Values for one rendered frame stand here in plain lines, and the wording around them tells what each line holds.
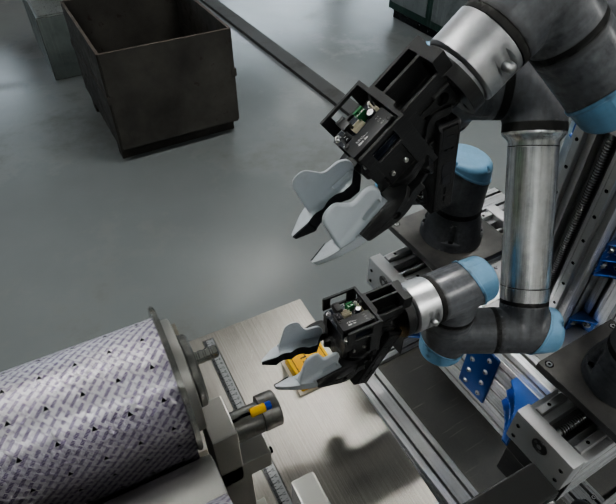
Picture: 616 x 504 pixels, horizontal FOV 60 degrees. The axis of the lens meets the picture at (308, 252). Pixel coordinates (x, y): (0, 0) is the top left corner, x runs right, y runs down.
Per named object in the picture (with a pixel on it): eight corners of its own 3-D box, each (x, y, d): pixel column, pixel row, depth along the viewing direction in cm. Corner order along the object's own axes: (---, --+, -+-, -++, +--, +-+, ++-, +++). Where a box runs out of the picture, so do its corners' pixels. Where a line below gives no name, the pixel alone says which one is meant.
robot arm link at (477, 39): (476, 49, 53) (538, 83, 48) (443, 85, 54) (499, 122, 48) (447, -5, 47) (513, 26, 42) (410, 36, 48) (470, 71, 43)
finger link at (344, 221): (282, 243, 49) (344, 161, 48) (319, 266, 53) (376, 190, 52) (301, 261, 46) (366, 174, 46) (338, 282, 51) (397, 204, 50)
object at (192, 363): (194, 349, 49) (178, 323, 56) (173, 357, 49) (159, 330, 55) (215, 417, 52) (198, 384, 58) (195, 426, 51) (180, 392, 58)
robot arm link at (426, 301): (408, 300, 84) (441, 337, 79) (383, 311, 82) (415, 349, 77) (415, 266, 79) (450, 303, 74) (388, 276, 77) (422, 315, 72)
